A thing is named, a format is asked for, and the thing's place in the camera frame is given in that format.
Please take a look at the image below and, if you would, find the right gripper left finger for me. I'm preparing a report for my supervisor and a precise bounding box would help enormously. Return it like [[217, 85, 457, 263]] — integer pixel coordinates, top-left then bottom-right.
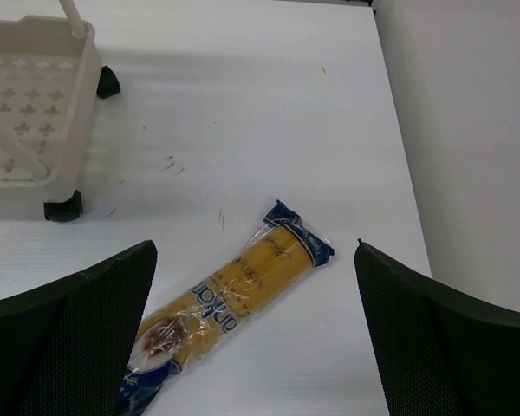
[[0, 240, 158, 415]]

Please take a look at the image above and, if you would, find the spaghetti bag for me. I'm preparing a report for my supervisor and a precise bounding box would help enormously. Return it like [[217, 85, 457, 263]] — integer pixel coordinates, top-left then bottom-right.
[[114, 201, 335, 415]]

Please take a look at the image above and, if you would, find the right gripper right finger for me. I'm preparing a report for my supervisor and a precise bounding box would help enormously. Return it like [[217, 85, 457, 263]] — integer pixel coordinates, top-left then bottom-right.
[[354, 242, 520, 415]]

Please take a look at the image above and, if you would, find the white two-tier shelf cart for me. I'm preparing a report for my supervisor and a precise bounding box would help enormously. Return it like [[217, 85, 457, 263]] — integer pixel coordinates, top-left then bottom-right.
[[0, 1, 120, 223]]

